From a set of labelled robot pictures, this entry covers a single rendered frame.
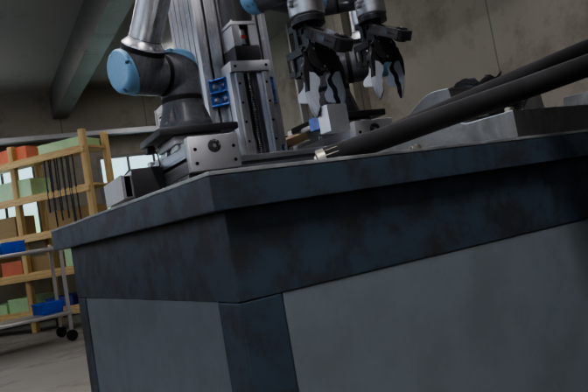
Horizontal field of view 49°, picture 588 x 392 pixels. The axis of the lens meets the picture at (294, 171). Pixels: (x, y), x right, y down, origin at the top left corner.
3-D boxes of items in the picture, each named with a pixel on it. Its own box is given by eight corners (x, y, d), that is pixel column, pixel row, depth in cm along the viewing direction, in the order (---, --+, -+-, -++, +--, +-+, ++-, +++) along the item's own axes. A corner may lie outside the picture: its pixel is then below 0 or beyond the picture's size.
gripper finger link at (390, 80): (396, 99, 165) (382, 66, 164) (412, 93, 160) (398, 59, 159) (388, 102, 163) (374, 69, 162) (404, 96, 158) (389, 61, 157)
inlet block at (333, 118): (296, 143, 137) (291, 119, 138) (314, 142, 140) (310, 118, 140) (331, 130, 126) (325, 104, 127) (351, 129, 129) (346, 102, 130)
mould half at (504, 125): (339, 186, 146) (330, 129, 147) (422, 175, 161) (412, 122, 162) (520, 145, 105) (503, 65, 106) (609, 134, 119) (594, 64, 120)
